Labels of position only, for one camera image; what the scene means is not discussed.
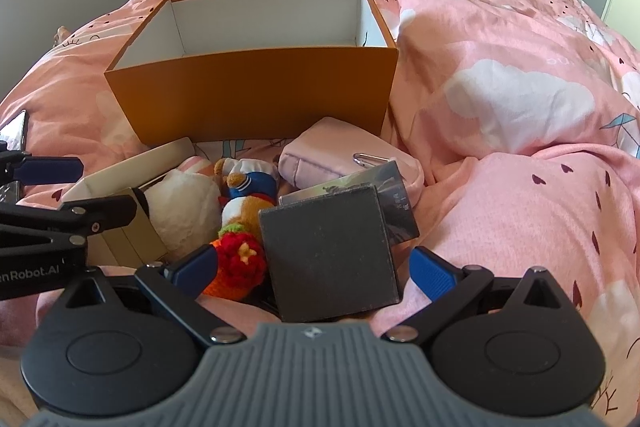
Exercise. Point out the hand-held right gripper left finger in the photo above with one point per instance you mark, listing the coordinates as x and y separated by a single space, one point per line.
197 267

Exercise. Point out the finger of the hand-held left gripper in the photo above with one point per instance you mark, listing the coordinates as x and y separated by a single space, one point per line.
75 214
50 169

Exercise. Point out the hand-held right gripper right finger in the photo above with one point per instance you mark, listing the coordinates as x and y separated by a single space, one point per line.
434 274

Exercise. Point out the white plush with striped ears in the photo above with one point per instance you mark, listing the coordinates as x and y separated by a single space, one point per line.
180 207

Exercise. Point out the white gift box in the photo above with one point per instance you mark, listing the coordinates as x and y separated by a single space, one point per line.
130 162

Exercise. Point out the dog plush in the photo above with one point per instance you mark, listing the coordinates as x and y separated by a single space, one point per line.
250 187

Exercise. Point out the dark grey square box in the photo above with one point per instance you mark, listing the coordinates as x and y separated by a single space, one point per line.
325 252

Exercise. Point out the orange cardboard box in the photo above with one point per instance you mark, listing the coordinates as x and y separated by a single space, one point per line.
250 97

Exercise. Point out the red orange crochet toy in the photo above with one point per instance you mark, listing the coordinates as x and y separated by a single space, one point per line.
240 262

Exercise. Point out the black smartphone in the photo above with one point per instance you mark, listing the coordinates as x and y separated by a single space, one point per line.
12 132

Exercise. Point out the silver foil packet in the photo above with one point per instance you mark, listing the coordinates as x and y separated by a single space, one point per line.
395 202

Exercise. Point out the silver metal clip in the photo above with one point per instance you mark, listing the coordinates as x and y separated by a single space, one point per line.
367 158

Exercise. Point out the pale pink pouch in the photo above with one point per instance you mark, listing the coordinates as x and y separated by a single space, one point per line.
325 142

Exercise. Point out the pink printed blanket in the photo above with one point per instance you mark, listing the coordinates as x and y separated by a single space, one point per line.
500 32

